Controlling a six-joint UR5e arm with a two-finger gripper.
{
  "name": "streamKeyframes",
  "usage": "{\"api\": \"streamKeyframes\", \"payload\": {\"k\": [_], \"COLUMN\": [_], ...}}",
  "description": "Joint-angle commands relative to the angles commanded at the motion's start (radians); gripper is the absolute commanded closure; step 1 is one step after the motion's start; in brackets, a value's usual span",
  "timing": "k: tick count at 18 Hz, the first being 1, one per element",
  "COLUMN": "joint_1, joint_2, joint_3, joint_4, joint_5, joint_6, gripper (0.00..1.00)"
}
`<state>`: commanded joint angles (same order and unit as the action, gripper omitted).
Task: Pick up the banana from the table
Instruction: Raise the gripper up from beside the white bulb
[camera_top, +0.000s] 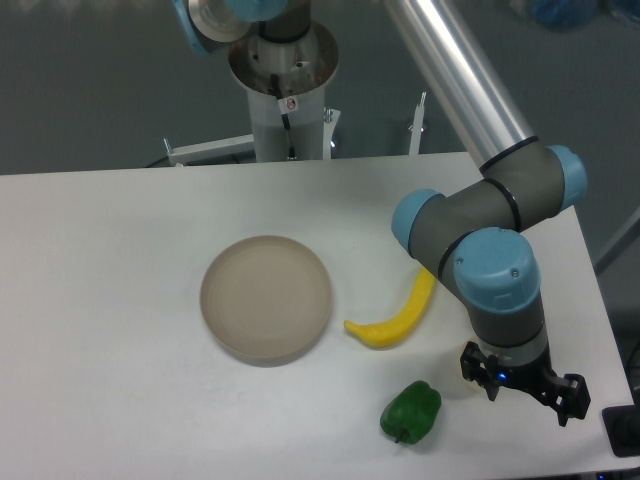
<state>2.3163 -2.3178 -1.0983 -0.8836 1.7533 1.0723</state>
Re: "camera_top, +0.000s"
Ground yellow toy banana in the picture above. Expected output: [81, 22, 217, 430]
[343, 268, 436, 349]

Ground white metal bracket right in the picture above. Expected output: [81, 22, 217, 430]
[408, 91, 427, 156]

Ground blue plastic bag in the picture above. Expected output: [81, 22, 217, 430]
[528, 0, 598, 31]

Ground grey metal frame leg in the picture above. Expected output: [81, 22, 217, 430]
[593, 208, 639, 276]

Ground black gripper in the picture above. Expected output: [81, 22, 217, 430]
[460, 339, 591, 427]

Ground green toy bell pepper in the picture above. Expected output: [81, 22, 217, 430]
[379, 380, 442, 445]

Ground white metal bracket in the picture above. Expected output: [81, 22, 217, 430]
[163, 134, 254, 166]
[408, 91, 427, 156]

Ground black device table corner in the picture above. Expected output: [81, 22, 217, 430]
[602, 405, 639, 458]

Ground beige round plate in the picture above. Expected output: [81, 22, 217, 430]
[199, 235, 333, 365]

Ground black cable on pedestal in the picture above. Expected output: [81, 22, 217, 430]
[269, 73, 297, 161]

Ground white metal bracket left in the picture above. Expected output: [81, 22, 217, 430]
[163, 134, 254, 166]

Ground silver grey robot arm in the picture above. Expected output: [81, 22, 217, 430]
[174, 1, 590, 424]

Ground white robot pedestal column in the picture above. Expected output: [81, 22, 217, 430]
[229, 21, 339, 163]

